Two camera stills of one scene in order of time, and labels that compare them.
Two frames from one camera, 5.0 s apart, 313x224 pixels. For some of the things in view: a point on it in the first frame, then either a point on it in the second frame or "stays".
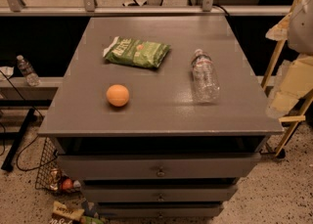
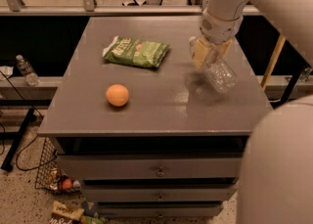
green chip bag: x=136 y=52 stays
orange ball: x=117 y=95 stays
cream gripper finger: x=280 y=31 -> x=217 y=31
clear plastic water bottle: x=205 y=85 -> x=219 y=73
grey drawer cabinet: x=158 y=116 stays
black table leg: x=7 y=165 stays
